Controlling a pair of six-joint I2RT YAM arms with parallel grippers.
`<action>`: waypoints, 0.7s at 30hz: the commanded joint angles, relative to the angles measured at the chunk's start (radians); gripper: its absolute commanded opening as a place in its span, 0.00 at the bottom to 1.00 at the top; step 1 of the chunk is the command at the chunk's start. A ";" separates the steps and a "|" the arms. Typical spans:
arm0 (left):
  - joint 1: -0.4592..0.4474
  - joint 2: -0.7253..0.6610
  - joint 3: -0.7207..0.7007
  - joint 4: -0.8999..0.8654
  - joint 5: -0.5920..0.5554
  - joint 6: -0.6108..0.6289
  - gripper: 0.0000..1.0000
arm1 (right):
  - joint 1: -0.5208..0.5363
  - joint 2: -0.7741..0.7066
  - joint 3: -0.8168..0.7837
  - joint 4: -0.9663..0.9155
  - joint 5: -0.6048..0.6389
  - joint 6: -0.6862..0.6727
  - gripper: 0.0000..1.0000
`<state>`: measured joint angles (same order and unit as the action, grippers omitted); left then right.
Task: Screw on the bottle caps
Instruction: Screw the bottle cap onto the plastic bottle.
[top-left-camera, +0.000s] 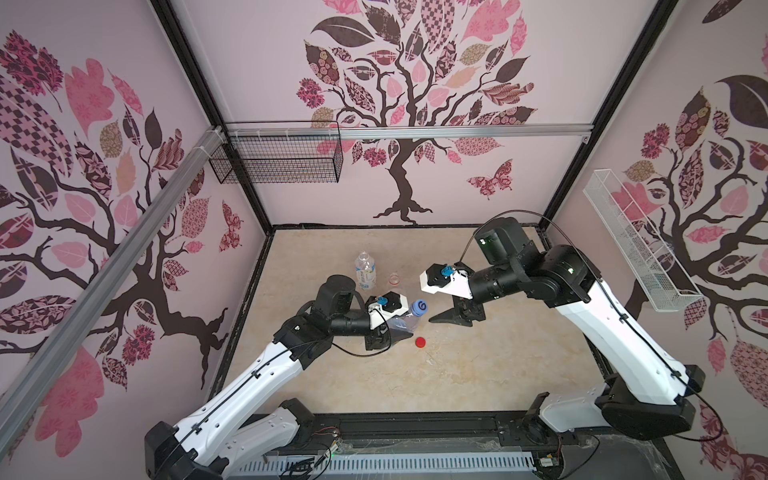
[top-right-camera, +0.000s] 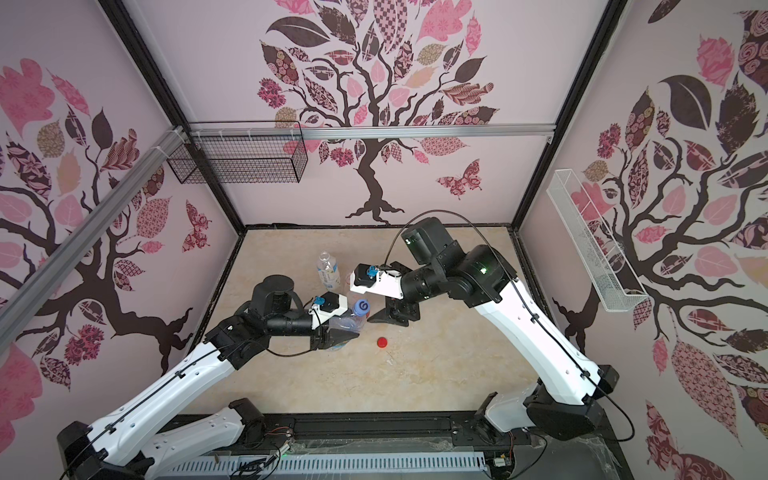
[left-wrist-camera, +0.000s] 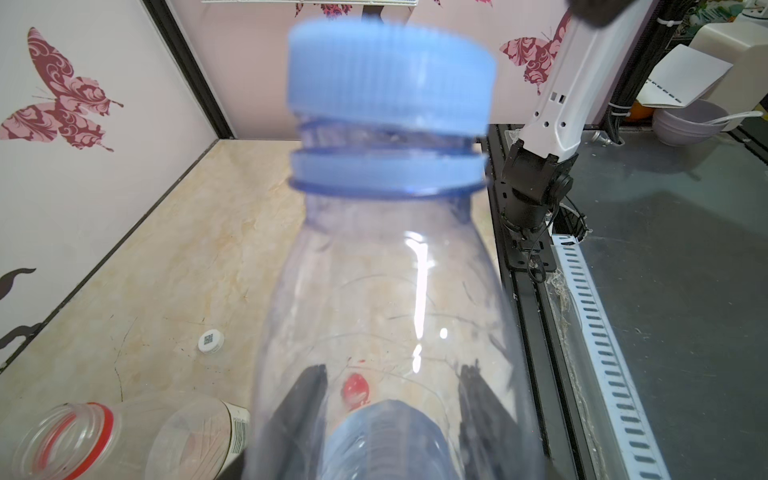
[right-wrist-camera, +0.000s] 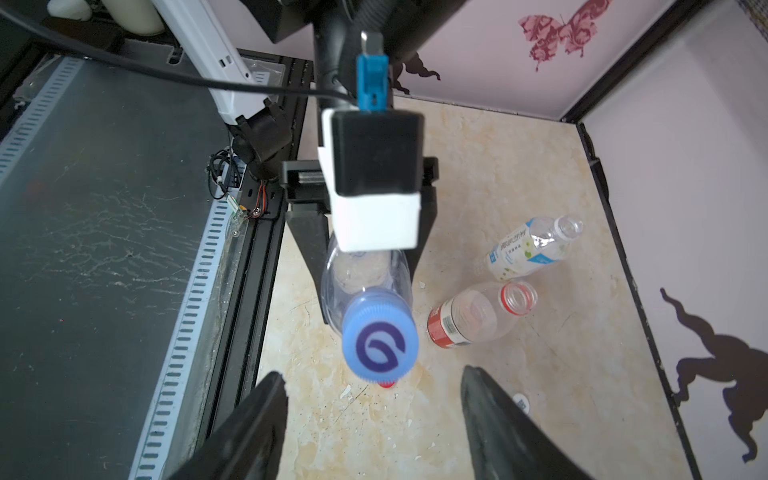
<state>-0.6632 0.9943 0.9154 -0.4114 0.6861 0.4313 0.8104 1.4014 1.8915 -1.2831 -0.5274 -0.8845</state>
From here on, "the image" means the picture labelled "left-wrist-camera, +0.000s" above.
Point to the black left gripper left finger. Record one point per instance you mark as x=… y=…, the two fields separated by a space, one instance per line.
x=287 y=445

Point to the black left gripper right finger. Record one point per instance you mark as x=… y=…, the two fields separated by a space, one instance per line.
x=494 y=443

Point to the red bottle cap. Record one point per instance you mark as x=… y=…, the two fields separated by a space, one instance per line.
x=355 y=392

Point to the blue bottle cap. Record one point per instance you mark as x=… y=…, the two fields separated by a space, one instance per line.
x=409 y=77

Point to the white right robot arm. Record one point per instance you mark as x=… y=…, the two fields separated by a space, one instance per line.
x=579 y=60

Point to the white bottle cap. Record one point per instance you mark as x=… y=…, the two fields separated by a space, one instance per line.
x=211 y=341

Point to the purple bowl with spoon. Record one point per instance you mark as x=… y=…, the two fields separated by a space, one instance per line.
x=695 y=123

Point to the white slotted cable duct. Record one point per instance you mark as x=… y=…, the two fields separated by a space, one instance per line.
x=621 y=441

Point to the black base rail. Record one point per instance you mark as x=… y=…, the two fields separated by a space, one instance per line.
x=564 y=439

